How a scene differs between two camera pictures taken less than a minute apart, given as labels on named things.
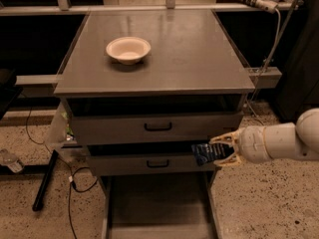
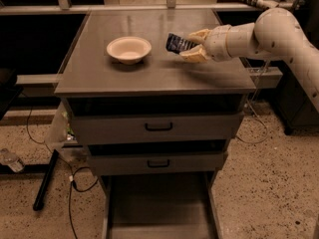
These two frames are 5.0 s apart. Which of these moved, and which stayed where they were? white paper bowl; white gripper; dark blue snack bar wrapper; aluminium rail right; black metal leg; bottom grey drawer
Moved: white gripper; dark blue snack bar wrapper
Stayed: aluminium rail right; black metal leg; white paper bowl; bottom grey drawer
